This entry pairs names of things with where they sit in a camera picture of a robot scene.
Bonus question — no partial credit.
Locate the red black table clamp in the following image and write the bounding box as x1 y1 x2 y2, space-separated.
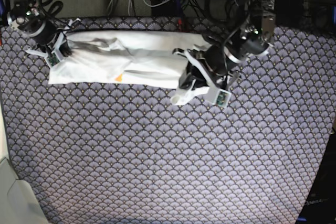
177 18 188 32

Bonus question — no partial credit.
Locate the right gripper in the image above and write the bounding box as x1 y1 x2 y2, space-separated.
19 18 80 59

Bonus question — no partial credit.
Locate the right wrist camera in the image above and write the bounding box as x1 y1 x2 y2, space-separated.
45 53 61 68

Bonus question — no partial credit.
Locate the white printed T-shirt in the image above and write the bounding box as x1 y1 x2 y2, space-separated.
48 30 209 105

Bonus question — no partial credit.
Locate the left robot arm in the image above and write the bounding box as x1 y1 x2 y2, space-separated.
173 0 276 90

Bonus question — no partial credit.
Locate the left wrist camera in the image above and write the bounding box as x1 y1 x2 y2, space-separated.
205 87 232 108

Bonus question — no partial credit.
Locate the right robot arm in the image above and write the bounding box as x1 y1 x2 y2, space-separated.
1 0 72 62

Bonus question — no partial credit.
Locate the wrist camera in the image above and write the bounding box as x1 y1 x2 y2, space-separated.
205 87 232 108
45 53 61 68

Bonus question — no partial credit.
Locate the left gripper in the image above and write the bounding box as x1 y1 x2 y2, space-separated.
173 44 240 90

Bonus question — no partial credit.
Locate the patterned grey tablecloth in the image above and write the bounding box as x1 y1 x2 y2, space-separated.
1 27 335 223

